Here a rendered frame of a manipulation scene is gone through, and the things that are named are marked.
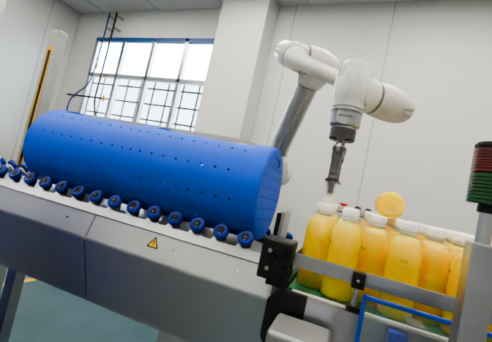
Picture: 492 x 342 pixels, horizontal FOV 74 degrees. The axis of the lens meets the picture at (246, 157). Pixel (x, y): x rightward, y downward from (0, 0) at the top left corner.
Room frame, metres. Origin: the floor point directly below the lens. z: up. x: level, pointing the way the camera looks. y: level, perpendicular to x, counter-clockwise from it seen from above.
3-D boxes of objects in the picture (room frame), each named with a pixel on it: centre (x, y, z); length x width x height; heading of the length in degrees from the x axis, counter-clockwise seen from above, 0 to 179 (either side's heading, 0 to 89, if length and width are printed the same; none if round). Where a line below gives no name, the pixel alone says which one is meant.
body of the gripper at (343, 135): (0.96, -0.27, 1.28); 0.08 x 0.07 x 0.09; 161
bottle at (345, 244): (0.77, -0.27, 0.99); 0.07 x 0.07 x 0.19
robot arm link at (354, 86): (0.97, -0.28, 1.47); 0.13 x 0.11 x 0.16; 112
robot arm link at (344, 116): (0.96, -0.27, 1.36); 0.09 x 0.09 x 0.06
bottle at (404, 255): (0.73, -0.39, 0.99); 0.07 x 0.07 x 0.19
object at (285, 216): (0.98, -0.15, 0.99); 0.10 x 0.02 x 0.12; 161
